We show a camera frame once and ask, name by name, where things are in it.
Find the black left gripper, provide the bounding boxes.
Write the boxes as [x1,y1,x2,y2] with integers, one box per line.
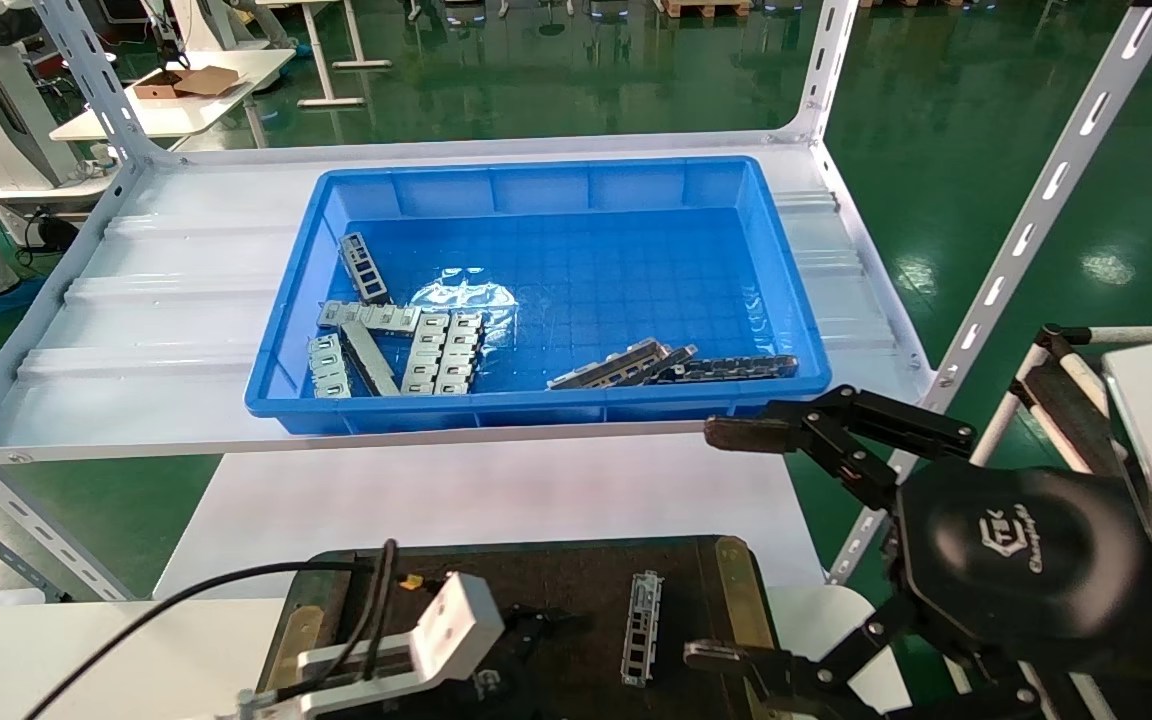
[436,605,593,720]

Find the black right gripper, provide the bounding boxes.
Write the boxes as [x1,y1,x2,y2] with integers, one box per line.
[684,385,1152,720]

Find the dark metal ladder bracket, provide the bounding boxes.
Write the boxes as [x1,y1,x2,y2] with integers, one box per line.
[656,354,799,386]

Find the grey metal bracket part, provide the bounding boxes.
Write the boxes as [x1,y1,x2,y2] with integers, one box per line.
[401,312,450,396]
[317,300,422,336]
[308,333,352,399]
[434,312,485,396]

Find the blue plastic parts bin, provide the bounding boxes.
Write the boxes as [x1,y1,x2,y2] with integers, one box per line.
[244,155,832,433]

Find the clear plastic bag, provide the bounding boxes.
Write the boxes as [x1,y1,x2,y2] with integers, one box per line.
[408,265,519,346]

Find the grey metal ladder bracket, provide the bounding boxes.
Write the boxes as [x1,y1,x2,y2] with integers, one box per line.
[339,232,390,306]

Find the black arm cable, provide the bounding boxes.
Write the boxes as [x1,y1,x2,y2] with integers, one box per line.
[24,540,402,720]

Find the open cardboard box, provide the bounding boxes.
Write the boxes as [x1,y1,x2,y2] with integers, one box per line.
[133,66,242,101]

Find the white metal shelving rack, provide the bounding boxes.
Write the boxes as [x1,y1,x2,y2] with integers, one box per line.
[0,0,1152,603]

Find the white desk with T-legs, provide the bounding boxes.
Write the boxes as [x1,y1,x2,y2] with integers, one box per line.
[256,0,392,109]

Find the wooden pallet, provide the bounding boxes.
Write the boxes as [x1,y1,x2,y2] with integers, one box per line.
[661,0,752,19]

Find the black container brass edges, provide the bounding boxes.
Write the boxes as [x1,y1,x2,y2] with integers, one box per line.
[246,535,777,720]

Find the white pipe frame black joints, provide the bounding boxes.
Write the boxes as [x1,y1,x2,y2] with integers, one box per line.
[971,322,1152,471]

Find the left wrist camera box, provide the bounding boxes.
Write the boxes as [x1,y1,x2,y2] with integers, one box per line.
[298,570,507,717]

